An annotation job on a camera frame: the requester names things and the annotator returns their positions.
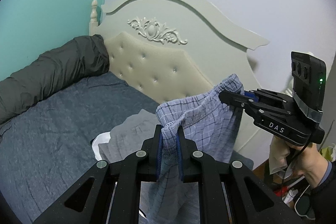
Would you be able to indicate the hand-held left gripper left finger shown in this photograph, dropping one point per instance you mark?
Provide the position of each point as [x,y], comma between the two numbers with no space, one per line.
[158,150]

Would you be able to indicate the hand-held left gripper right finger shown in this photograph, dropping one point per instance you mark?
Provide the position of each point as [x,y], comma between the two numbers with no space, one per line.
[179,158]

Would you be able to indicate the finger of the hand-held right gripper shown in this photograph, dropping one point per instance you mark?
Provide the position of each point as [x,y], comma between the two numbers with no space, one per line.
[233,99]
[250,96]

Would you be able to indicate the blue plaid shorts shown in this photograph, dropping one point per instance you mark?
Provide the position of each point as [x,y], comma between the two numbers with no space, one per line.
[204,121]

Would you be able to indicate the person's right forearm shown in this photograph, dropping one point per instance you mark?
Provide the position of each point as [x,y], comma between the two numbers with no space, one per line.
[325,192]

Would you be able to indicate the person's right hand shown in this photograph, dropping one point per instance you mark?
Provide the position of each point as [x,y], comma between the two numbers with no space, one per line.
[309,161]

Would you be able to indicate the grey folded garment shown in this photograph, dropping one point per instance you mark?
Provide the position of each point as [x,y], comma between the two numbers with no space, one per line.
[131,132]

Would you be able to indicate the pale beige cloth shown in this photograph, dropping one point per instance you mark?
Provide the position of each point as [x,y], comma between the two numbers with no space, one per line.
[278,155]

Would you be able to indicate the cream tufted headboard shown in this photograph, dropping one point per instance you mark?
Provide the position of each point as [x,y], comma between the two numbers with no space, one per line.
[170,61]

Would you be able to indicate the yellow green bag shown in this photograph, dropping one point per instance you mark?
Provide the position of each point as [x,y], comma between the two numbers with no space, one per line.
[330,153]

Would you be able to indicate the red object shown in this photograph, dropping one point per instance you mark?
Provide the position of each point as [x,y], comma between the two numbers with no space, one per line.
[284,190]

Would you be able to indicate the blue patterned bed sheet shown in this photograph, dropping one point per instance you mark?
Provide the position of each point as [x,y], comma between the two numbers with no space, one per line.
[52,134]

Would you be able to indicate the dark grey rolled duvet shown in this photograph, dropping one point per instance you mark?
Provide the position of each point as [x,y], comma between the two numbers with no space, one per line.
[52,69]

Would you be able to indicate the cream turned bedpost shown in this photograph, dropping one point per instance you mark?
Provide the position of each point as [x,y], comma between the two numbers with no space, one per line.
[94,19]

